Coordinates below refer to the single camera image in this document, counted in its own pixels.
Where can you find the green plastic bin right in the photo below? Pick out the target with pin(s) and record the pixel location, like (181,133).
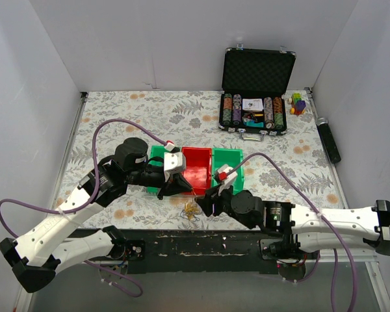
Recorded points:
(231,157)

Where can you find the colourful toy block train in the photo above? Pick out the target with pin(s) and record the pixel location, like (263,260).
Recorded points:
(298,105)

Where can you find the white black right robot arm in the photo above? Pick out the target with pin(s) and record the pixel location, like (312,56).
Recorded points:
(299,229)

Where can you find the white card deck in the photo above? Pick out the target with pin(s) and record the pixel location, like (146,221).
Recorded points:
(252,104)

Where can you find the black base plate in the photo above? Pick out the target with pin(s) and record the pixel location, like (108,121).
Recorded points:
(155,251)

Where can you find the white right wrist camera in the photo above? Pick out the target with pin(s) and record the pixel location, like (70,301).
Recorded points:
(225,176)

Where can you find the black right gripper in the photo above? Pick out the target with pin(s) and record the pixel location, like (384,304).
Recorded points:
(219,201)

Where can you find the green plastic bin left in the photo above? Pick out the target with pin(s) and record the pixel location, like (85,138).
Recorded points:
(157,151)

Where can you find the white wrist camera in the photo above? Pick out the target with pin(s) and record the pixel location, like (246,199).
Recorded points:
(174,160)
(225,176)

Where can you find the green plastic bin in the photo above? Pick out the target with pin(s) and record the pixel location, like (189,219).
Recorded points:
(157,151)
(231,157)

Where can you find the teal plastic piece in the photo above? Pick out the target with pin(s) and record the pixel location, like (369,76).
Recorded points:
(254,124)

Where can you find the black cylindrical flashlight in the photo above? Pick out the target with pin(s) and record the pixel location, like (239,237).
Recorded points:
(328,140)

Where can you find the floral table mat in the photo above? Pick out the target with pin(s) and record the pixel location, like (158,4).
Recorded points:
(289,168)

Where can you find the black poker chip case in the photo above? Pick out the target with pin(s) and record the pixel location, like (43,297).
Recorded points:
(253,74)

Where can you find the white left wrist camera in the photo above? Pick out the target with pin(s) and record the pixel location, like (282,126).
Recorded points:
(174,160)

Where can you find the red plastic bin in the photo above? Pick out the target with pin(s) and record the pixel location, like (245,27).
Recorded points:
(198,168)

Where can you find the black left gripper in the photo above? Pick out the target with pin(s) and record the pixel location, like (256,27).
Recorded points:
(154,177)

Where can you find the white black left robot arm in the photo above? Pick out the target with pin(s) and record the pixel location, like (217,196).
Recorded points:
(39,255)

